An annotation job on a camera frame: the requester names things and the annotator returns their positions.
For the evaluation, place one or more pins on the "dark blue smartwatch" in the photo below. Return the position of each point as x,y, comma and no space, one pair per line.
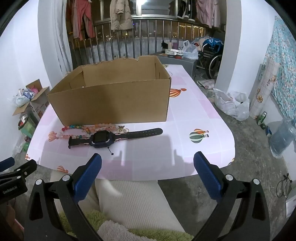
101,138

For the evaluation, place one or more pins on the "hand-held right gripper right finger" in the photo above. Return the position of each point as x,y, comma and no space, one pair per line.
208,178

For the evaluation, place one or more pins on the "large cardboard box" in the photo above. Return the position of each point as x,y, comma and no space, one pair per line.
111,102

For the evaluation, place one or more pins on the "stack of flat boxes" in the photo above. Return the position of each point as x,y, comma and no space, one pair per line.
174,52

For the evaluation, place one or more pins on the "floral wall cloth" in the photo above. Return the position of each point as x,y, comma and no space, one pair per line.
284,69

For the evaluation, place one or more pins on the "green fuzzy cloth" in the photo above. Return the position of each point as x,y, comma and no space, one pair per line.
92,217

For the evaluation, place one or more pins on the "metal balcony railing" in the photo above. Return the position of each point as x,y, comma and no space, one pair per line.
143,34

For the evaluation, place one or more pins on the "grey cabinet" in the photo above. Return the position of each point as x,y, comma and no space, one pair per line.
189,66

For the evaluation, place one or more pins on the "bag of colourful things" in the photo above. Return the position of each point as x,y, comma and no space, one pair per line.
22,97

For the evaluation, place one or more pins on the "large white plastic bag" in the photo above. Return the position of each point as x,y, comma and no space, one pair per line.
233,105

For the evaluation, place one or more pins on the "red hanging garment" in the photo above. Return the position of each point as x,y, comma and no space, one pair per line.
83,20

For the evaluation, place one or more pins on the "small white plastic bag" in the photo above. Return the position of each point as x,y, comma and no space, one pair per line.
190,52

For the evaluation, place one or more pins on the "beige hanging padded jacket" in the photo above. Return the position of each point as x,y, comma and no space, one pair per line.
120,16

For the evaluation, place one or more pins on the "wheelchair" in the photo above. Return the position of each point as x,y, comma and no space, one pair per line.
211,62

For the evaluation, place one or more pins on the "white curtain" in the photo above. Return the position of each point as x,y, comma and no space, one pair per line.
61,37

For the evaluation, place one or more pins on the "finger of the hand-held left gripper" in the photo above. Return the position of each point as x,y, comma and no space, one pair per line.
5,164
20,172

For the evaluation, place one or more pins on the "blue bag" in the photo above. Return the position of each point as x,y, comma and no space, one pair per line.
214,42

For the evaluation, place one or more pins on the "small open cardboard box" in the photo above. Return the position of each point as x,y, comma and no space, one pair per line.
37,104

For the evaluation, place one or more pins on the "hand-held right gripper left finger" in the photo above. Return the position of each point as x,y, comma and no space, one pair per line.
89,178

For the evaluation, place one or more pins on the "pink hanging garment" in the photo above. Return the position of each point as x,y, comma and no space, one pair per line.
208,11

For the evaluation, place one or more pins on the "patterned paper roll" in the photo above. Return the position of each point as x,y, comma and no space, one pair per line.
263,92

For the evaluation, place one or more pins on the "black white hanging garment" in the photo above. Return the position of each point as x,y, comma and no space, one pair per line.
185,9

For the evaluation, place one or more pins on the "clear water jug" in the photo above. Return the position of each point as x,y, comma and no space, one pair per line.
282,139

